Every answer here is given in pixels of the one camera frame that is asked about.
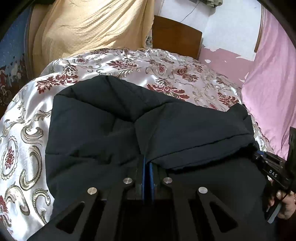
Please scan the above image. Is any blue patterned wardrobe cover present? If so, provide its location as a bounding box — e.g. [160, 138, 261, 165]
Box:
[1, 6, 32, 115]

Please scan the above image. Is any brown wooden headboard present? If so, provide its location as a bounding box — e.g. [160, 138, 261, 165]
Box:
[152, 16, 202, 59]

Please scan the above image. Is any pink curtain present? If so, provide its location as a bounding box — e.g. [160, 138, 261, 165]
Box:
[242, 10, 295, 159]

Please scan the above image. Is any olive hanging garment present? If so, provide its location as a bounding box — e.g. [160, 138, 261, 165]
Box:
[200, 0, 223, 8]

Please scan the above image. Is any person's right hand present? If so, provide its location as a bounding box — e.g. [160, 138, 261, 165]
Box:
[267, 190, 295, 220]

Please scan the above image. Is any thin wall cable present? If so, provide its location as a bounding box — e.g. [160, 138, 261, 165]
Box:
[179, 1, 201, 23]

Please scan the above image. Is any yellow hanging cloth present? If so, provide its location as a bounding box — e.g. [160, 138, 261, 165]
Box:
[33, 1, 154, 77]

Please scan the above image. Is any floral satin bedspread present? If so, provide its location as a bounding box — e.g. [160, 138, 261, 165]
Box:
[0, 47, 276, 241]

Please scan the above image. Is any black padded jacket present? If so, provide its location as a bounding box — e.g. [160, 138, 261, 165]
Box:
[28, 75, 276, 241]

